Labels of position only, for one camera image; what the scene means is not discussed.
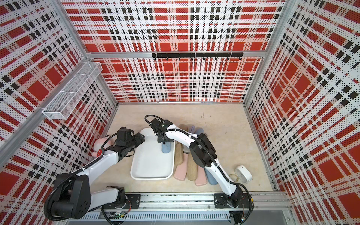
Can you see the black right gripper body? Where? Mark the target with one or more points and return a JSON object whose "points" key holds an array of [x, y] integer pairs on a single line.
{"points": [[164, 140]]}

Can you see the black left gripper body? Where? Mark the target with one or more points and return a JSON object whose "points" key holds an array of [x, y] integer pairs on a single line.
{"points": [[135, 141]]}

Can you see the purple fabric glasses case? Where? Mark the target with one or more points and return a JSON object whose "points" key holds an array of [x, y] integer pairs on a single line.
{"points": [[191, 129]]}

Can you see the light blue case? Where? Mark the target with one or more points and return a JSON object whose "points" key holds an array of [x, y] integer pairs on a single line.
{"points": [[199, 131]]}

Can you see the tan case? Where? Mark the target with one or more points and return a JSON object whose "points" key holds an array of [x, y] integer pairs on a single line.
{"points": [[191, 168]]}

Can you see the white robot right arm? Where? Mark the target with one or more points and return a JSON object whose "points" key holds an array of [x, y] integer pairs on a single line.
{"points": [[204, 155]]}

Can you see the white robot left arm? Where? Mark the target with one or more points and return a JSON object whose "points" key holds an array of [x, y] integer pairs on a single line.
{"points": [[71, 196]]}

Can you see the white plastic storage tray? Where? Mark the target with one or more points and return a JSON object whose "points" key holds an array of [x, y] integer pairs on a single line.
{"points": [[149, 163]]}

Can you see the beige case upper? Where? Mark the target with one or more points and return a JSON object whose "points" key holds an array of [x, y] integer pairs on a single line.
{"points": [[183, 127]]}

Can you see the beige case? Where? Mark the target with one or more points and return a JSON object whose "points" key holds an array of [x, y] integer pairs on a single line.
{"points": [[178, 154], [183, 127]]}

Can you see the beige case lower left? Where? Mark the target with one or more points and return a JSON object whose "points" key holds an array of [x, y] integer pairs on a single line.
{"points": [[178, 154]]}

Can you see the pink plush toy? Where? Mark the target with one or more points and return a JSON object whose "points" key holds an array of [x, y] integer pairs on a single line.
{"points": [[100, 145]]}

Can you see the pink case left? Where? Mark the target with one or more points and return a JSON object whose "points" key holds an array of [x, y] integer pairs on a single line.
{"points": [[181, 170]]}

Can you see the pink case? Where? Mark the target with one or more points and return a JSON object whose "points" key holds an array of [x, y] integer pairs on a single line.
{"points": [[181, 170], [201, 179]]}

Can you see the pink case right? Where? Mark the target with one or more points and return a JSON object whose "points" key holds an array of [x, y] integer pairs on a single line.
{"points": [[201, 179]]}

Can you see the white round device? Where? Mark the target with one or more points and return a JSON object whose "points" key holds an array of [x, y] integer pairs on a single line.
{"points": [[243, 174]]}

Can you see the white wire mesh basket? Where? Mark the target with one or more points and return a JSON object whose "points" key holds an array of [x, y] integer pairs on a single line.
{"points": [[64, 103]]}

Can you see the black hook rail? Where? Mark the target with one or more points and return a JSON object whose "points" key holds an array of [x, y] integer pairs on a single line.
{"points": [[198, 55]]}

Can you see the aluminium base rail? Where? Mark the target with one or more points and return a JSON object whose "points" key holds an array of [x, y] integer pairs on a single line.
{"points": [[268, 208]]}

